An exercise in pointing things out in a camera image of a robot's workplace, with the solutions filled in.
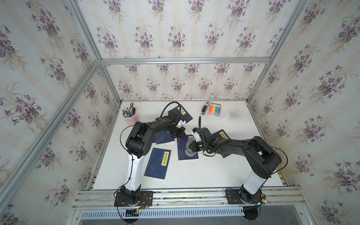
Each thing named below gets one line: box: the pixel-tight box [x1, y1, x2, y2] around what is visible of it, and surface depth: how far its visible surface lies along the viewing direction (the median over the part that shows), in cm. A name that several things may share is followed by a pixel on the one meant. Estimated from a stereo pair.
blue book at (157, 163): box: [143, 147, 172, 180], surface depth 87 cm
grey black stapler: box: [200, 101, 210, 116], surface depth 113 cm
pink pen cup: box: [121, 107, 139, 126], surface depth 100 cm
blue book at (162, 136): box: [153, 130, 175, 145], surface depth 97 cm
